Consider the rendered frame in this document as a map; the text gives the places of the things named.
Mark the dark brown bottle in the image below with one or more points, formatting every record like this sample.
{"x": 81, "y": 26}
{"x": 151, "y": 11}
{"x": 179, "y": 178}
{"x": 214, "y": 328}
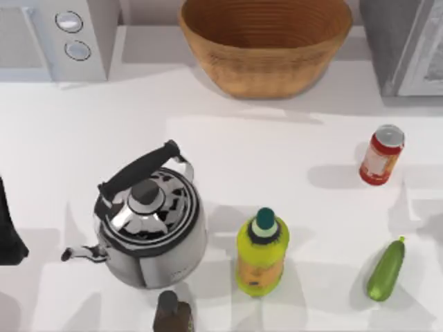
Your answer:
{"x": 172, "y": 313}

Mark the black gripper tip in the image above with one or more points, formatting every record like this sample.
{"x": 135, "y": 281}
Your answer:
{"x": 8, "y": 231}

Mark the green cucumber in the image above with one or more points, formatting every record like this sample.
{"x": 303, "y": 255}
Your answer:
{"x": 386, "y": 271}

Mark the brown wicker basket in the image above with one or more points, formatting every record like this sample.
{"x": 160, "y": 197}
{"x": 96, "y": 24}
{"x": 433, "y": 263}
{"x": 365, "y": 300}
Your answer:
{"x": 264, "y": 58}

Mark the grey cabinet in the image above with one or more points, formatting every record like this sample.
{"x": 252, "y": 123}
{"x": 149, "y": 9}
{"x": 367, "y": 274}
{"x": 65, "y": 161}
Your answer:
{"x": 398, "y": 45}

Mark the yellow-green bottle with green cap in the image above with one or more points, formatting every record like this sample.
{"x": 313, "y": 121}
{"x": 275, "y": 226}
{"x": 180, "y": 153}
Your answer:
{"x": 261, "y": 263}

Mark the pale microwave oven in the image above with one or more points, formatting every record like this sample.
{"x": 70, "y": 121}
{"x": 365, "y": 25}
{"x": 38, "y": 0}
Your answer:
{"x": 20, "y": 38}

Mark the round microwave knob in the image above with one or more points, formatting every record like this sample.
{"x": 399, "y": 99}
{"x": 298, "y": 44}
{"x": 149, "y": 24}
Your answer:
{"x": 69, "y": 21}
{"x": 77, "y": 50}

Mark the red and white can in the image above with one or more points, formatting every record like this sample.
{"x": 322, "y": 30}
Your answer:
{"x": 380, "y": 157}

